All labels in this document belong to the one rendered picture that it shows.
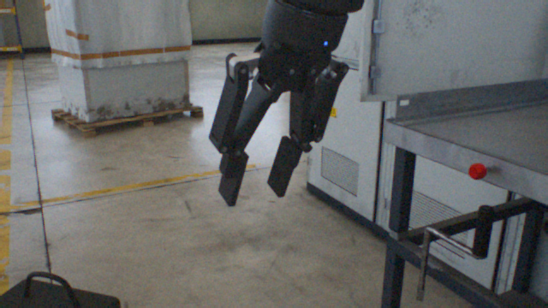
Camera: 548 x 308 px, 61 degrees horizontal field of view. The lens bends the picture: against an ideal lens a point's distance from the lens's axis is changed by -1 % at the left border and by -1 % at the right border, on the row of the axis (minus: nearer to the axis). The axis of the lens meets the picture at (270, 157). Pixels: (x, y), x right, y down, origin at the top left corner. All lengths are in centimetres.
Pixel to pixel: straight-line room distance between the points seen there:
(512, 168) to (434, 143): 19
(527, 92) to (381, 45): 44
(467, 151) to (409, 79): 52
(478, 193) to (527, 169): 97
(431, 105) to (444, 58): 32
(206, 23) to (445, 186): 1070
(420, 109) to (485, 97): 24
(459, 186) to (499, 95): 62
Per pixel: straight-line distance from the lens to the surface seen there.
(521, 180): 98
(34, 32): 1160
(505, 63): 166
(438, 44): 154
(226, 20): 1252
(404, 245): 128
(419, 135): 113
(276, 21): 43
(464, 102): 135
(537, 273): 190
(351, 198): 255
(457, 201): 201
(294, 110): 51
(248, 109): 47
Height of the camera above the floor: 114
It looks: 19 degrees down
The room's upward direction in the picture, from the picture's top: straight up
